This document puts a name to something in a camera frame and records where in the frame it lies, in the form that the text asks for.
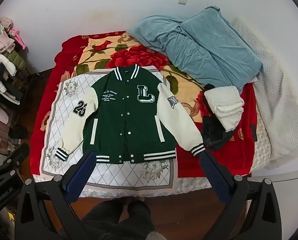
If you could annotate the white folded towel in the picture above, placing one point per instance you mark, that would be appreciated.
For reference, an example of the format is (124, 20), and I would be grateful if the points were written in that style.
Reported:
(224, 102)

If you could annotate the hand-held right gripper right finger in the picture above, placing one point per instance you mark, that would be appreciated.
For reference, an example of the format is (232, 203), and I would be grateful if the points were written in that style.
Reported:
(215, 177)

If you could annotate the blue quilt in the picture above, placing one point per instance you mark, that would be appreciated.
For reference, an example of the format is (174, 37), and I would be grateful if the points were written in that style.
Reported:
(201, 45)

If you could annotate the green and white varsity jacket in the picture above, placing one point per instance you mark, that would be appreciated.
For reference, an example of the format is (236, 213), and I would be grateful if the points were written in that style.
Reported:
(129, 120)

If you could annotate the red floral blanket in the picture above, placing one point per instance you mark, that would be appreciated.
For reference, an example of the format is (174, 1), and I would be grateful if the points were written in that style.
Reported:
(241, 160)

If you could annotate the row of hanging clothes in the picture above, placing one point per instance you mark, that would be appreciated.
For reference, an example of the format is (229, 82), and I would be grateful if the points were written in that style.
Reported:
(6, 60)

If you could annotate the white textured bedspread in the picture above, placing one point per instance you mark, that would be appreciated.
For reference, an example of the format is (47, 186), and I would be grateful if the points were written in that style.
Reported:
(276, 105)

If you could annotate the pink clothes hanger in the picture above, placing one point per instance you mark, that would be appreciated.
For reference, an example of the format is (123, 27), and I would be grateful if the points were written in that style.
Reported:
(18, 38)

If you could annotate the dark cloth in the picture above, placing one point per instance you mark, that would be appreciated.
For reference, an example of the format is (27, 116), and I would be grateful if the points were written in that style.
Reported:
(214, 136)

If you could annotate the white diamond-pattern floral mat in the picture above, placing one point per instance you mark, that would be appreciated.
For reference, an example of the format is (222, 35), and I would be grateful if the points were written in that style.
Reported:
(64, 110)

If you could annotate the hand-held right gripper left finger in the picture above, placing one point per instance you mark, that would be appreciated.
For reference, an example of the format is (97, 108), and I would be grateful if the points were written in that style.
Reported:
(79, 177)

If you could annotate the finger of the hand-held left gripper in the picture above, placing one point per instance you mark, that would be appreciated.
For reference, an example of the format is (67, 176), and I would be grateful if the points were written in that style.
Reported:
(15, 157)

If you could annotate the person's dark trouser legs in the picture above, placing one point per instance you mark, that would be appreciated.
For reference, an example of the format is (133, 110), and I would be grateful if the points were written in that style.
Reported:
(114, 222)

